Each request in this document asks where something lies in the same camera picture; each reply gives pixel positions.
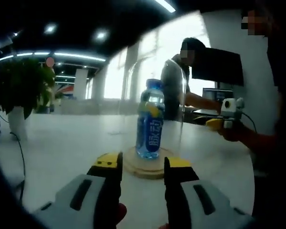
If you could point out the black monitor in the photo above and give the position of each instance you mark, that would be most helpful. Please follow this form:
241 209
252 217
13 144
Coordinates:
217 66

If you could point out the dark laptop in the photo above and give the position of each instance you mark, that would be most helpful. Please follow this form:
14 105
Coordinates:
217 94

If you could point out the person's left hand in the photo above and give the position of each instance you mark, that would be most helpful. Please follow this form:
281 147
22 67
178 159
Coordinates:
122 213

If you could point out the long ceiling light strip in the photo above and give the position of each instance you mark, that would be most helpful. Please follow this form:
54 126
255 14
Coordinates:
165 6

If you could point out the white plant pot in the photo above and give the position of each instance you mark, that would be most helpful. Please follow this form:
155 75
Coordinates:
17 124

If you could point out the clear glass dome cover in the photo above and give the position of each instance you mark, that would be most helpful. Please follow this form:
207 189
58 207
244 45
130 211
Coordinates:
133 95

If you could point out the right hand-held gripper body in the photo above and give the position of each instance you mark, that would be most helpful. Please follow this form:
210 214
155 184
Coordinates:
228 106

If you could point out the round wooden base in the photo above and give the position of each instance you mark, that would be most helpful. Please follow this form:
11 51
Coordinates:
143 170

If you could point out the person's right hand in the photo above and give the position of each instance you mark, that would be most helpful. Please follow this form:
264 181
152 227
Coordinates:
234 133

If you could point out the blue drink bottle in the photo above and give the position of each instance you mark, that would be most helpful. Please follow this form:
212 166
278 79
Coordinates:
151 133

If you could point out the green leafy plant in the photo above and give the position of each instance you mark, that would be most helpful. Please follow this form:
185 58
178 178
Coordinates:
21 81

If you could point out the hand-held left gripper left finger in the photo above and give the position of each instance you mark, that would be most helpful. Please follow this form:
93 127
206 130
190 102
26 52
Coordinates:
88 198

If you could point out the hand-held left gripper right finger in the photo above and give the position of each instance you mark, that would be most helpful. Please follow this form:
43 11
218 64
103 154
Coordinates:
200 198

